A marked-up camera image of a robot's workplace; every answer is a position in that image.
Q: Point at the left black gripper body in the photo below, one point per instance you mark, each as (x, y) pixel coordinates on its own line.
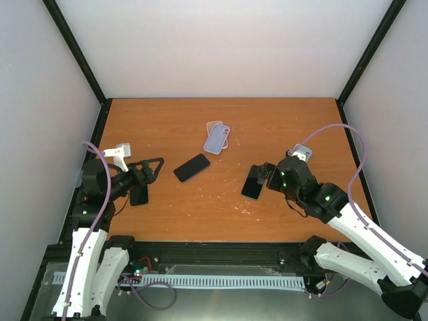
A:
(136, 180)

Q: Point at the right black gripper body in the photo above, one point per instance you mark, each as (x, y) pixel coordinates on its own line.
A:
(289, 192)

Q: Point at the black phone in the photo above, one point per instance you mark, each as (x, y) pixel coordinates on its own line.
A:
(191, 168)
(138, 196)
(251, 188)

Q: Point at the light blue phone case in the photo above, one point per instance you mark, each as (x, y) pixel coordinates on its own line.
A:
(302, 148)

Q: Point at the lavender phone case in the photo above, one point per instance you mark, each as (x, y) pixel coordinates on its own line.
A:
(216, 139)

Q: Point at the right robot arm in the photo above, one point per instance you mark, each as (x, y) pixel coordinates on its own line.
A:
(395, 273)

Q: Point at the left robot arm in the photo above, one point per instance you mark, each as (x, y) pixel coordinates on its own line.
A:
(97, 260)

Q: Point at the pink phone case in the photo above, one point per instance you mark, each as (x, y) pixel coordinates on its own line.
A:
(209, 127)

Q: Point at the small green led board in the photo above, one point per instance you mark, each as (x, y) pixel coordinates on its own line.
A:
(140, 271)

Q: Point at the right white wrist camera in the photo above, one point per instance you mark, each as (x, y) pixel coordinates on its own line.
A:
(301, 155)

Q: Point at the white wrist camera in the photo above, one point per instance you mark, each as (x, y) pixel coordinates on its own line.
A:
(301, 155)
(119, 154)

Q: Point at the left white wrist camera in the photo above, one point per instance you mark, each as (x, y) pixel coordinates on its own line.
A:
(119, 154)

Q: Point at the light blue cable duct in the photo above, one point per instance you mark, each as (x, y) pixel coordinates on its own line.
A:
(205, 282)

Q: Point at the right black frame post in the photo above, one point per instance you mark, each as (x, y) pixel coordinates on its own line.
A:
(376, 40)

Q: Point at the black frame post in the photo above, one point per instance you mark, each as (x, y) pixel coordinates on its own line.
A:
(64, 29)
(376, 40)

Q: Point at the left black frame post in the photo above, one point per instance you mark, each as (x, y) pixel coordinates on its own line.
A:
(64, 29)

